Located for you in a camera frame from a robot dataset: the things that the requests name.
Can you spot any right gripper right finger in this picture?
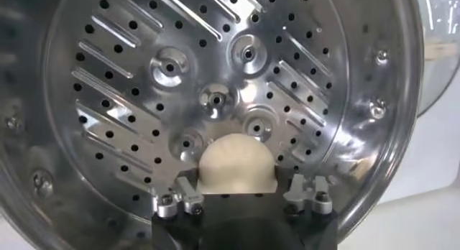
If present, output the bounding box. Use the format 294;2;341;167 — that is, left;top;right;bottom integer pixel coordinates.
275;167;334;216

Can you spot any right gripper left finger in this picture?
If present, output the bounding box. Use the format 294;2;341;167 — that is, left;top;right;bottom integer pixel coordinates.
152;168;206;219

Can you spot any white steamed baozi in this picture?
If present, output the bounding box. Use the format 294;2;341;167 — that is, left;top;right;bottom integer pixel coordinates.
197;132;278;195

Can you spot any round glass lid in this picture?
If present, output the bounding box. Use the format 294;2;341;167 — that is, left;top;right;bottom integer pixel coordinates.
413;0;460;118

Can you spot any stainless steel steamer basket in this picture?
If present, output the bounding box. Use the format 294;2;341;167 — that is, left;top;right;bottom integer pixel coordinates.
0;0;425;250

